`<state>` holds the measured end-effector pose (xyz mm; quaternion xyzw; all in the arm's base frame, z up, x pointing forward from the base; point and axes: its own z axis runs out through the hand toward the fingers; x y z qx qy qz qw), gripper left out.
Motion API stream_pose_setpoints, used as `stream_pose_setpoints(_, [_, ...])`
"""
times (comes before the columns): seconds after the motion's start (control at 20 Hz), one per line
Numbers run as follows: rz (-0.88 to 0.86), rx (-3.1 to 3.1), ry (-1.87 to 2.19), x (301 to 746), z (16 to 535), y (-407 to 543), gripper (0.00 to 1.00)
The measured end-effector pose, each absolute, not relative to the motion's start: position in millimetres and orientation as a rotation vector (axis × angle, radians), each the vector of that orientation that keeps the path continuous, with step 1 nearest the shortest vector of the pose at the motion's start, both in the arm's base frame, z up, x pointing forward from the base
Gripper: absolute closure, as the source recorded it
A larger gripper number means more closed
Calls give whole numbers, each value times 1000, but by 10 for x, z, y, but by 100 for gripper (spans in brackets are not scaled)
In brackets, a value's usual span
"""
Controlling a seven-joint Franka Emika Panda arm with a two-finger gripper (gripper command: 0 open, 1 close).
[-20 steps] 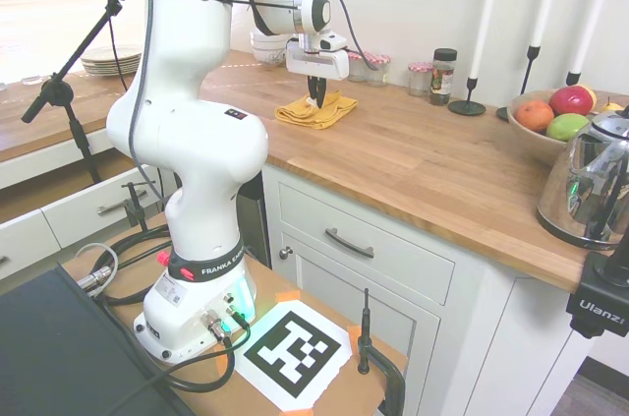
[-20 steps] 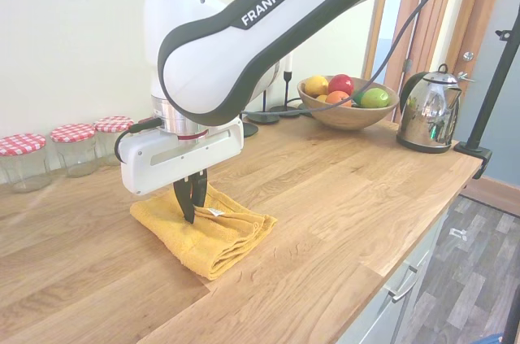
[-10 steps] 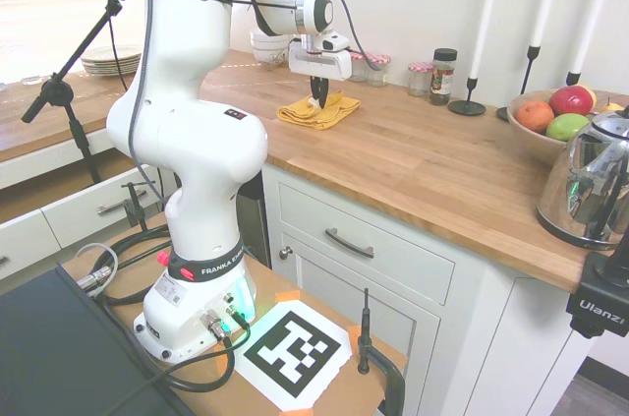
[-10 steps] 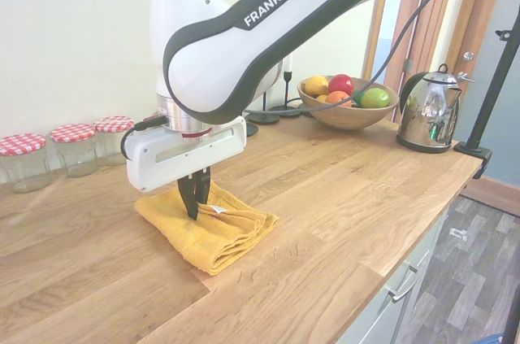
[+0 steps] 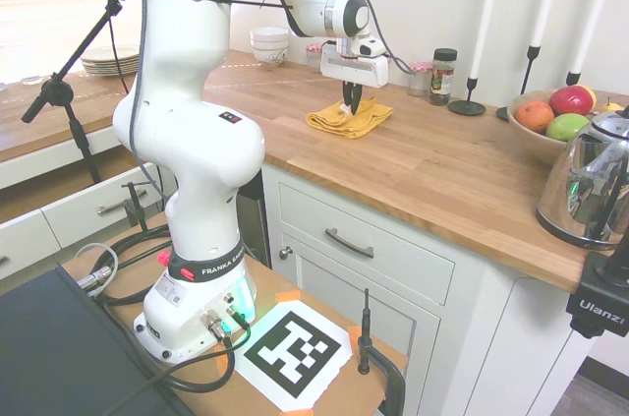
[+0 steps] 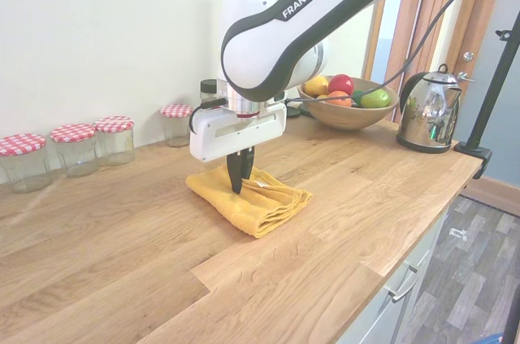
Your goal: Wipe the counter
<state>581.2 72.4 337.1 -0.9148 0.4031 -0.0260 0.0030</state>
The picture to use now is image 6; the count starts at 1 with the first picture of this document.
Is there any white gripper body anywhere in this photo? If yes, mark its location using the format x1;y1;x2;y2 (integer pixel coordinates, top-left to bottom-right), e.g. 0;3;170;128
188;102;288;163

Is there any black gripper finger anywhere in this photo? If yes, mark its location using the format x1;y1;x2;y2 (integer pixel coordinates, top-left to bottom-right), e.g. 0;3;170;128
242;146;257;181
226;150;245;194

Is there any yellow towel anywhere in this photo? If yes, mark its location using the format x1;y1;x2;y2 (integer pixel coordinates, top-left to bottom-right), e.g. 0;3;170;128
185;164;314;239

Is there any glass jar red checked lid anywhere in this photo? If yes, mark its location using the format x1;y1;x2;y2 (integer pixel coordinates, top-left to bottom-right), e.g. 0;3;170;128
0;133;52;194
159;103;194;148
50;123;98;178
93;115;136;166

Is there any coffee jar black lid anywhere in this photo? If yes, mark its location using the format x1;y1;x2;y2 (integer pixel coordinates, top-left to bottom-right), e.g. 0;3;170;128
199;79;219;106

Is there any black metal candle holder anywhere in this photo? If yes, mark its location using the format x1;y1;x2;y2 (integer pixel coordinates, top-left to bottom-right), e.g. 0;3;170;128
284;98;313;118

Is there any yellow lemon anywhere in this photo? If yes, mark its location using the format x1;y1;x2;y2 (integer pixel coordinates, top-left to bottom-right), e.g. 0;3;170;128
304;76;329;97

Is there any orange fruit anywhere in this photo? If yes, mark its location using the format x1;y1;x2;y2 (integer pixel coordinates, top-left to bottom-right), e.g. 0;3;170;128
324;90;353;108

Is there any wooden fruit bowl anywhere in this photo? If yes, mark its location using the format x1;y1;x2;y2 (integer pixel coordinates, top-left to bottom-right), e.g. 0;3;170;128
297;75;401;132

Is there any red apple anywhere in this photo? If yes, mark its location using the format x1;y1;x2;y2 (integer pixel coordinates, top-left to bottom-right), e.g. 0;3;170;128
327;73;355;96

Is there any green apple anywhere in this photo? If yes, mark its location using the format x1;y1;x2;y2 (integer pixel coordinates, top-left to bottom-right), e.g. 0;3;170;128
360;89;390;109

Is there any stainless steel kettle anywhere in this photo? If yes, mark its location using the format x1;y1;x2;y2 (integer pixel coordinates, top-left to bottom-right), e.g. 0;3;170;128
396;63;464;154

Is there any white kitchen cabinet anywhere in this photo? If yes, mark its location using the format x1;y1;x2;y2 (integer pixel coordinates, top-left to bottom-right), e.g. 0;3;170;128
336;205;454;344

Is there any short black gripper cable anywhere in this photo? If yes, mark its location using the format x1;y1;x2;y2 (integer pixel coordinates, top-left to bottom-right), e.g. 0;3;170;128
187;96;228;136

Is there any long black wrist camera cable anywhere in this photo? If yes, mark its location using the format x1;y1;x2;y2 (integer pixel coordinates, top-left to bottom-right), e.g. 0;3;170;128
290;0;501;109

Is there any silver drawer bar handle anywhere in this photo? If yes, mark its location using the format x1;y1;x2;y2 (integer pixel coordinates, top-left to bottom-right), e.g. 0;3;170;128
385;263;419;303

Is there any black clamp camera stand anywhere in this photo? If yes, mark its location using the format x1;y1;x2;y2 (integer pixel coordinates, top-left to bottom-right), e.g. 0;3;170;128
453;10;520;181

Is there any wooden door frame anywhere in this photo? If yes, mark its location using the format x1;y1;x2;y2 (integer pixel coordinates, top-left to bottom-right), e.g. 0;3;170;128
363;0;513;89

